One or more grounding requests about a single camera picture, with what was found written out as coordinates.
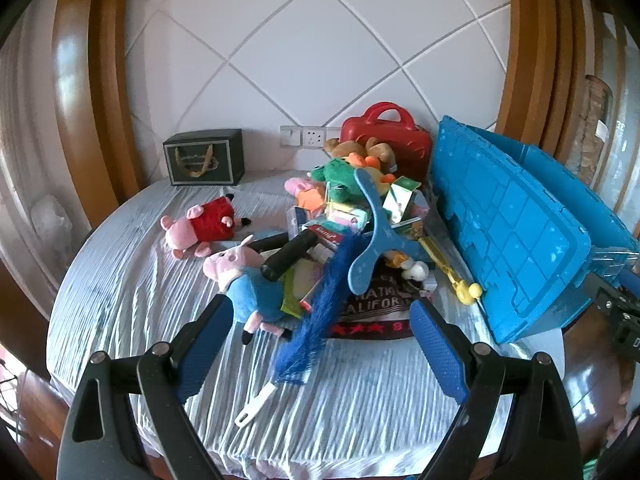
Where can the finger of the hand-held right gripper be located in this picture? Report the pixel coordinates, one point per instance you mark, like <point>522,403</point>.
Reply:
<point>602,295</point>

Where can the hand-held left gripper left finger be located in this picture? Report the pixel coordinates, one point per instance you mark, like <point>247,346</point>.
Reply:
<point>205,350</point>

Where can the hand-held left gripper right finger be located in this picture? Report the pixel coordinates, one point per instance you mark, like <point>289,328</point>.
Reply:
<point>440,355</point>

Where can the white duck toy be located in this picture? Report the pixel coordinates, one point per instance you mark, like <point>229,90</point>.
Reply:
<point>412,267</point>

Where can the blue plastic storage bin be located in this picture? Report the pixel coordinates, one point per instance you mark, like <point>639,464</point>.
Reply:
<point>500,220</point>

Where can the blue plastic boomerang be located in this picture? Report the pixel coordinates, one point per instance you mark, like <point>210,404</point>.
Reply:
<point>377,240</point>

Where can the person's right forearm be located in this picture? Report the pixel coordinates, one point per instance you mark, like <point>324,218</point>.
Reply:
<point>627,400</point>

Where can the pig plush blue shirt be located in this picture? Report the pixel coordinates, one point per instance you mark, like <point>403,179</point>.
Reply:
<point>250,290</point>

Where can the black printed cloth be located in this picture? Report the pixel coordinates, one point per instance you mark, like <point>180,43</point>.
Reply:
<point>375,310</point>

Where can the yellow duck stick toy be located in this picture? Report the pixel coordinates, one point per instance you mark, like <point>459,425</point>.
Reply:
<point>450,270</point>

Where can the green flat packet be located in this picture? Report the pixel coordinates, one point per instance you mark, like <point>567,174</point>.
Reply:
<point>295,295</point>

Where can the pig plush red dress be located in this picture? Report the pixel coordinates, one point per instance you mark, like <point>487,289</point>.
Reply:
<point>205,225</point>

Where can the green carton box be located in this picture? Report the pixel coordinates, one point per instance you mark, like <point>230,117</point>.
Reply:
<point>400,200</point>

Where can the red white toothpaste box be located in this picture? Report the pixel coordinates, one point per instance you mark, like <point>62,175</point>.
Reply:
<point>327,235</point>

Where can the rolled patterned rug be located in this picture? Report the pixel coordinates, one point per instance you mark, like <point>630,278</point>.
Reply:
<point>595,125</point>

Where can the orange plush toy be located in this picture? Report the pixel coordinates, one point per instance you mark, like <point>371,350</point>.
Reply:
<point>310,200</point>

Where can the small pink plush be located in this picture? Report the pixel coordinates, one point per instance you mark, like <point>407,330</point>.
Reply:
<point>302,186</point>

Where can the dark gift box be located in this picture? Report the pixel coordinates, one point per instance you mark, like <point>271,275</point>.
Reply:
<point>200,157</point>

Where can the green frog plush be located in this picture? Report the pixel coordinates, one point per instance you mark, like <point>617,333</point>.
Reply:
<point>337,177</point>

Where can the brown teddy plush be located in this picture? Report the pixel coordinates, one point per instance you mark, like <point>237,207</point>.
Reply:
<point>360,147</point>

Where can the red plastic carry case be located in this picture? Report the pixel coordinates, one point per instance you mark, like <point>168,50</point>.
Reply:
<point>400,135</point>

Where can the brown wooden pillar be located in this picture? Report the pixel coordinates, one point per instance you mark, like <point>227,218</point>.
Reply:
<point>540,50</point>
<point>95,85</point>

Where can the white curtain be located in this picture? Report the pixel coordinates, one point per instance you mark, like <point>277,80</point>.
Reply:
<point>30,160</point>

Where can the white wall socket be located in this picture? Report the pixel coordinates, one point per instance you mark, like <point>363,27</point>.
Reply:
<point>310,136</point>

